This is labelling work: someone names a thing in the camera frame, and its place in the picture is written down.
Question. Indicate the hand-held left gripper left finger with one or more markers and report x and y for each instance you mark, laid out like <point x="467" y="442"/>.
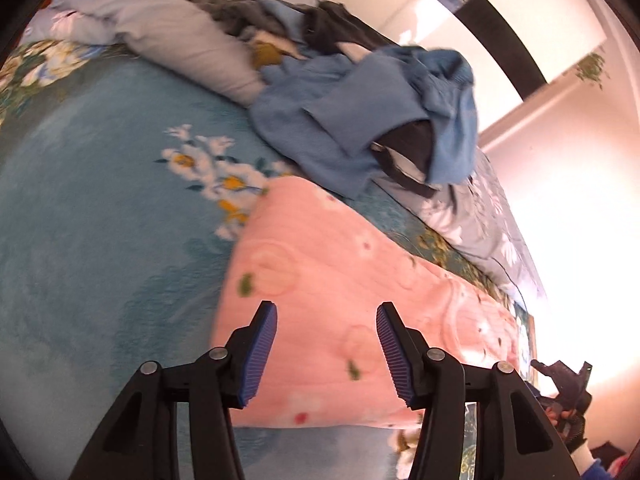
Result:
<point x="257" y="355"/>

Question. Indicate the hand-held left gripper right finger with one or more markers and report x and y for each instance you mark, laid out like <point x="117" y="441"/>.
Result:
<point x="395" y="355"/>

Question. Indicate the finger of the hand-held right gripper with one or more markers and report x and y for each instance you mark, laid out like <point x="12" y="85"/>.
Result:
<point x="552" y="371"/>

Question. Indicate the pink floral garment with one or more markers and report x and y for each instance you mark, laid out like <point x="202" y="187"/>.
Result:
<point x="325" y="270"/>

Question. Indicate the dark grey clothes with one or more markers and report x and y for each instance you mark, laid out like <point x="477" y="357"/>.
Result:
<point x="330" y="25"/>

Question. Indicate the person's right hand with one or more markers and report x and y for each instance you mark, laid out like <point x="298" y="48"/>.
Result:
<point x="555" y="414"/>

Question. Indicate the grey floral duvet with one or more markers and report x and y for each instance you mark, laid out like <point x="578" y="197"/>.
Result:
<point x="475" y="220"/>

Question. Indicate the black garment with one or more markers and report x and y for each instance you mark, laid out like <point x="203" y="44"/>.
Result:
<point x="410" y="142"/>

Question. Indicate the teal floral bed sheet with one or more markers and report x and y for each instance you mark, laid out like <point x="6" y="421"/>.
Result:
<point x="100" y="210"/>

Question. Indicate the blue garment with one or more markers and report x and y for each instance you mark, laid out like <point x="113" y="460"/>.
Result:
<point x="310" y="110"/>

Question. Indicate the mustard yellow cloth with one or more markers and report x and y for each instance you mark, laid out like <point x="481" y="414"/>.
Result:
<point x="265" y="55"/>

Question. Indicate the pale grey pillow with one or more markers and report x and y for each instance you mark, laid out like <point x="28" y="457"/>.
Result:
<point x="190" y="45"/>

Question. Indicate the floral wall sticker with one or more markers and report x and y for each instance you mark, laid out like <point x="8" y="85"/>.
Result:
<point x="592" y="67"/>

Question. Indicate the black frame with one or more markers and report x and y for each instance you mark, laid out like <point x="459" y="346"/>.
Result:
<point x="500" y="25"/>

